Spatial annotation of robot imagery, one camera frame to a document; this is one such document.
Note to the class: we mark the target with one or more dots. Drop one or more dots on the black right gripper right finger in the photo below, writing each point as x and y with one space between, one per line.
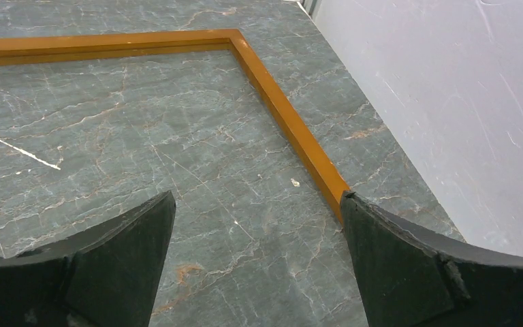
409 275

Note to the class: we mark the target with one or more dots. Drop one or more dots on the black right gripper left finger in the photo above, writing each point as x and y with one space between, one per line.
106 275

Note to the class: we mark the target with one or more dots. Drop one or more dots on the wooden picture frame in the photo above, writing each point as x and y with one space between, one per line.
31 50

